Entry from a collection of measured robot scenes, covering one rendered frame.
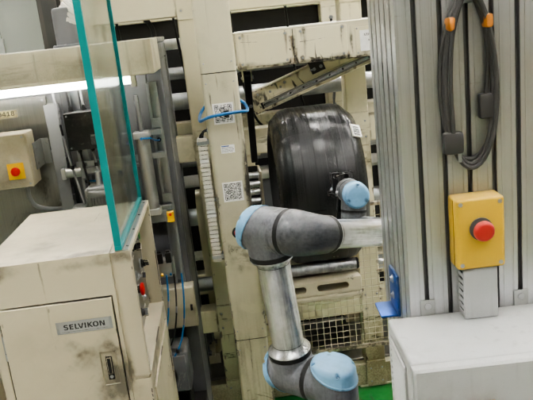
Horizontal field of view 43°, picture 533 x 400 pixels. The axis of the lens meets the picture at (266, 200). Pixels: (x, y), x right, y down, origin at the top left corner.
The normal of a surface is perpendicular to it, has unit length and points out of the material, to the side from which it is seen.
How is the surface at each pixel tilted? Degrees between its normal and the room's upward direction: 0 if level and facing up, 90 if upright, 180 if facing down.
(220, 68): 90
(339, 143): 52
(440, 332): 0
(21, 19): 90
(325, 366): 8
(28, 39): 90
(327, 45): 90
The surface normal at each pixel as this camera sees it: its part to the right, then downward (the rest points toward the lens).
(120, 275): 0.08, 0.24
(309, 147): 0.00, -0.40
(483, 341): -0.11, -0.96
